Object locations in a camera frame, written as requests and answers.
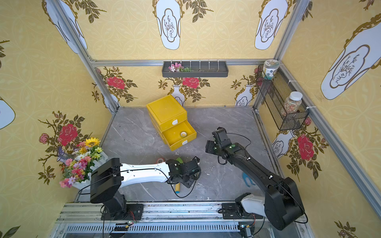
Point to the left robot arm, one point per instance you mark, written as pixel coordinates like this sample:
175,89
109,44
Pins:
108,178

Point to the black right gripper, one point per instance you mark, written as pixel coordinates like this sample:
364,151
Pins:
214,146

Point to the patterned jar green lid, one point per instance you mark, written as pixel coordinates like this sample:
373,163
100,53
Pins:
270,68

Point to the small pink flowers on shelf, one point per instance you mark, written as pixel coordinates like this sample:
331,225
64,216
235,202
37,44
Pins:
177,67

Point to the blue hand rake yellow handle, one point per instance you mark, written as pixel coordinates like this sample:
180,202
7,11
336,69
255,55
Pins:
247,180

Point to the yellow drawer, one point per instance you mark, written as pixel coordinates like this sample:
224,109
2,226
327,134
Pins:
173,138

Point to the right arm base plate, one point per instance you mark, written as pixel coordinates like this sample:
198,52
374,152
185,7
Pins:
234,211

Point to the clear jar white lid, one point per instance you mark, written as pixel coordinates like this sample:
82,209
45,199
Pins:
292,103

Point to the black wire wall basket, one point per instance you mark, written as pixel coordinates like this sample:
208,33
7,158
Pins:
273,93

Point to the red tape roll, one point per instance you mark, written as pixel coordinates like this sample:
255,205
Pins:
160,160

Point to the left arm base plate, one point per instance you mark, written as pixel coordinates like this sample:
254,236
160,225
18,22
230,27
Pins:
131,212

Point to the yellow plastic drawer cabinet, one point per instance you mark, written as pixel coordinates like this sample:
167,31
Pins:
166,113

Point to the grey wall shelf tray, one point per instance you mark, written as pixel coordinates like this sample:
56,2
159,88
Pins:
199,68

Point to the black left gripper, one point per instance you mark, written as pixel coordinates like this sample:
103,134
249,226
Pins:
193,171

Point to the colourful artificial flower bouquet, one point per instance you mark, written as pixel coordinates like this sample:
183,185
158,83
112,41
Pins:
76,166

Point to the aluminium front rail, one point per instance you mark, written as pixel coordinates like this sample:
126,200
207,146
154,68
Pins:
174,217

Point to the green trowel yellow handle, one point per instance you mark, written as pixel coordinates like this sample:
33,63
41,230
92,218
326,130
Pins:
178,186

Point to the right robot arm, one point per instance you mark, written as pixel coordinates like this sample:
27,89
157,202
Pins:
281,205

